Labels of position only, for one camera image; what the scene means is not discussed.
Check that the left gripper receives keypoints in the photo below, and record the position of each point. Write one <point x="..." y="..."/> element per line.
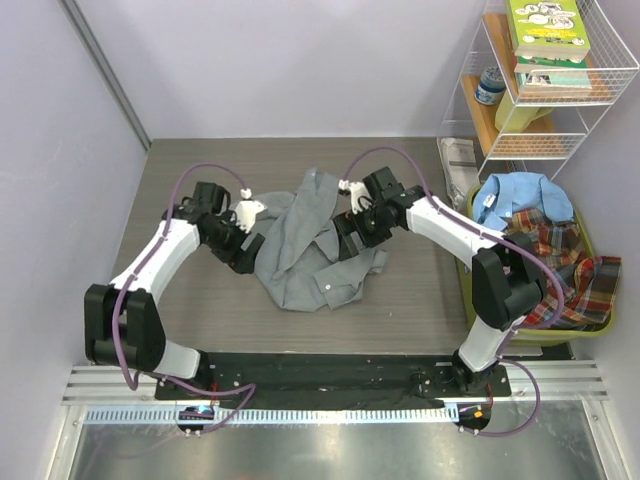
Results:
<point x="243" y="262"/>

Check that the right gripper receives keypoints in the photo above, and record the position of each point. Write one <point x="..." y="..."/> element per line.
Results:
<point x="348" y="223"/>

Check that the grey long sleeve shirt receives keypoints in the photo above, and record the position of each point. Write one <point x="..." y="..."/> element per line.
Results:
<point x="298" y="262"/>

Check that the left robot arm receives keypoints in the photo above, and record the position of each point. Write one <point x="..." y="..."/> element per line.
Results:
<point x="122" y="325"/>

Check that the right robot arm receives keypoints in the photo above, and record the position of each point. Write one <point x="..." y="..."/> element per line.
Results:
<point x="507" y="281"/>

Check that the plastic wrapped paper packet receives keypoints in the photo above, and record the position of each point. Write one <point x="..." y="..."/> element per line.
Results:
<point x="458" y="160"/>

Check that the light blue shirt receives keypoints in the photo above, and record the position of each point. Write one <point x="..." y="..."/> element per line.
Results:
<point x="501" y="196"/>

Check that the yellow green cloth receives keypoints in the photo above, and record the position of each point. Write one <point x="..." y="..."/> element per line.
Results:
<point x="516" y="119"/>

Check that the small blue white jar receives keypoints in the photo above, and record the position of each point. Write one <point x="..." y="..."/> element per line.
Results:
<point x="491" y="86"/>

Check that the plaid shirt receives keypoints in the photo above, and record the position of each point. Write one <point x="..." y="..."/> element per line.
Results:
<point x="565" y="270"/>

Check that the green laundry basket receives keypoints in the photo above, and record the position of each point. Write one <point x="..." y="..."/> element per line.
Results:
<point x="575" y="330"/>

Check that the lower stacked book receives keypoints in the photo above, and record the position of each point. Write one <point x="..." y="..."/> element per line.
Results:
<point x="550" y="73"/>

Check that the green book on top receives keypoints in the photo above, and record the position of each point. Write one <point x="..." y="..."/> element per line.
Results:
<point x="549" y="29"/>

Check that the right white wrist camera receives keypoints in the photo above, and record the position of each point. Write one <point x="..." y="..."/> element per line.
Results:
<point x="358" y="194"/>

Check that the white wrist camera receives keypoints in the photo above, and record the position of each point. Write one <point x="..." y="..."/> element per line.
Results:
<point x="358" y="194"/>
<point x="247" y="210"/>

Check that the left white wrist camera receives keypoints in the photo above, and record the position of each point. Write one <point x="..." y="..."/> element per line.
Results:
<point x="247" y="210"/>

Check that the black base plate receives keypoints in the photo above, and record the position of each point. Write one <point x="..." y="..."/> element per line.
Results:
<point x="329" y="383"/>

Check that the white wire shelf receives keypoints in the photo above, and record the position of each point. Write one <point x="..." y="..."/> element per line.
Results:
<point x="573" y="113"/>

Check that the aluminium rail frame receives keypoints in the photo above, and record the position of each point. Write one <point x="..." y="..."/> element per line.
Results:
<point x="343" y="417"/>

